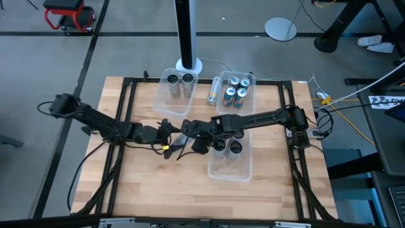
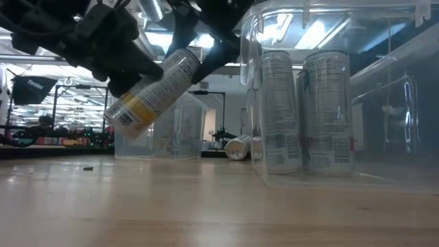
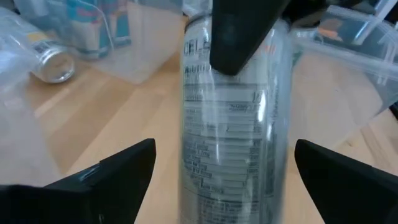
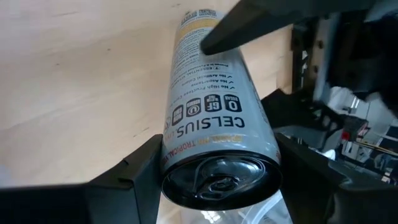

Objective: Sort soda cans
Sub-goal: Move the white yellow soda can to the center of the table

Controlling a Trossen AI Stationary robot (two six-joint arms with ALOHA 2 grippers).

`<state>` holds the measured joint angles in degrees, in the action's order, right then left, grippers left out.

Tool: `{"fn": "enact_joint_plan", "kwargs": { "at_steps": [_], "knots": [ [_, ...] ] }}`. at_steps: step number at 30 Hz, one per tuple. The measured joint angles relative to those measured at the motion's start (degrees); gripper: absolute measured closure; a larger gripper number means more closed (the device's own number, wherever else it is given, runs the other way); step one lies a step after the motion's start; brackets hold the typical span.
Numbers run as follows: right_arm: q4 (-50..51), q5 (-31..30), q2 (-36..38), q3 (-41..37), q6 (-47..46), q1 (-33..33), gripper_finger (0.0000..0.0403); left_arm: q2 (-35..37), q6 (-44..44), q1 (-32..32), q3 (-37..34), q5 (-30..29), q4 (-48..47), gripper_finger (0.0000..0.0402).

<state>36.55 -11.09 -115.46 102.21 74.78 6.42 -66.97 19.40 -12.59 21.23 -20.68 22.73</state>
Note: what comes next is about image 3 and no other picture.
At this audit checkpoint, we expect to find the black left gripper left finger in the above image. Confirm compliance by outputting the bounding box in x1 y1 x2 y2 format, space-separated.
0 138 157 224

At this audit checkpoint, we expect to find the blue silver Red Bull can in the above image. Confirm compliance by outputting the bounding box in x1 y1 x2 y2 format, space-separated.
65 0 112 60
110 0 133 48

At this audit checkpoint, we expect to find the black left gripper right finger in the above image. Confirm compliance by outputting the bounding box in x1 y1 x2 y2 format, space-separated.
294 139 398 224

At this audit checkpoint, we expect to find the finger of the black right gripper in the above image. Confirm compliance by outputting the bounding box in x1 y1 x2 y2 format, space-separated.
210 0 292 77

